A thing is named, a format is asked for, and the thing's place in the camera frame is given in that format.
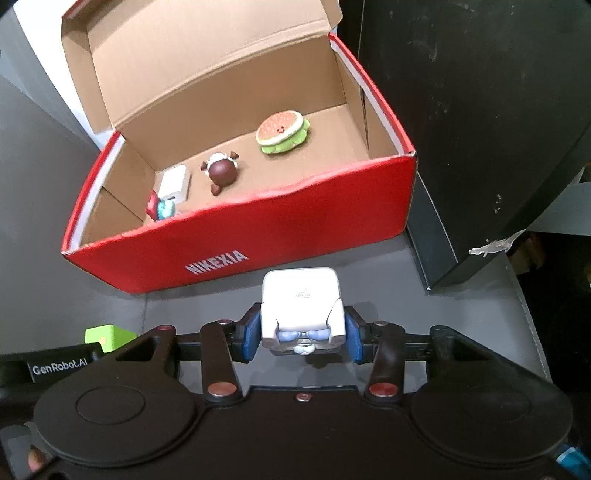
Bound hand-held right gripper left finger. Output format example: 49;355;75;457
111;302;262;408

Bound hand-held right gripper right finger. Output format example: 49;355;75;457
345;305;481;408

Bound white cube figurine toy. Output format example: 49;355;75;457
260;267;346;357

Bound green cube toy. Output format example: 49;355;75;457
85;324;137;355

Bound red cardboard box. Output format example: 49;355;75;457
61;0;417;295

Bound red and blue figurine toy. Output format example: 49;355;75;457
145;189;177;223

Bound brown figurine toy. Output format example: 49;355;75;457
200;151;242;197

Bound white charger plug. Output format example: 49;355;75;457
157;166;192;206

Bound burger toy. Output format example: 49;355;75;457
255;111;311;155

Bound large black box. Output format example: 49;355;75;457
339;0;591;292

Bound teal object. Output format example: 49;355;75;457
555;444;580;468

